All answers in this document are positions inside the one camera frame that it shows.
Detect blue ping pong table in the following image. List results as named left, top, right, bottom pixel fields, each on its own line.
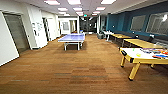
left=57, top=33, right=86, bottom=52

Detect round grey bin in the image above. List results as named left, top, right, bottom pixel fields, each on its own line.
left=96, top=32, right=103, bottom=40

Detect small white table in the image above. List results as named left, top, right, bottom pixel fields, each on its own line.
left=101, top=30, right=114, bottom=42

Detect rectangular ceiling light panel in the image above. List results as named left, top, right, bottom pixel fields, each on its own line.
left=43, top=0, right=61, bottom=6
left=72, top=7, right=83, bottom=12
left=95, top=7, right=107, bottom=12
left=62, top=13, right=71, bottom=17
left=67, top=0, right=82, bottom=6
left=100, top=0, right=117, bottom=5
left=57, top=7, right=69, bottom=12

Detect wooden top office table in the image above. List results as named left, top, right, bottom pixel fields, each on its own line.
left=110, top=33, right=133, bottom=44
left=122, top=38, right=159, bottom=50

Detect dark hallway door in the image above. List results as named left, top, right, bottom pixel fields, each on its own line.
left=42, top=18, right=51, bottom=42

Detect interior glass window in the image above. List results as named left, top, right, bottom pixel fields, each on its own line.
left=129, top=14, right=147, bottom=33
left=145, top=12, right=168, bottom=36

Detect yellow air hockey table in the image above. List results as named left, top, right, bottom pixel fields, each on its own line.
left=119, top=47, right=168, bottom=82

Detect colourful board game box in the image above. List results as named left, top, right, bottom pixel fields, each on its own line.
left=140, top=48, right=157, bottom=55

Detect grey elevator door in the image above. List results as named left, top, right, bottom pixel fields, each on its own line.
left=3, top=13, right=32, bottom=55

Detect blue plastic bowl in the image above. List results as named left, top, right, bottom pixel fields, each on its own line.
left=152, top=54, right=168, bottom=60

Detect large white wall paper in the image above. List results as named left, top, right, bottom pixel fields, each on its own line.
left=35, top=22, right=44, bottom=34

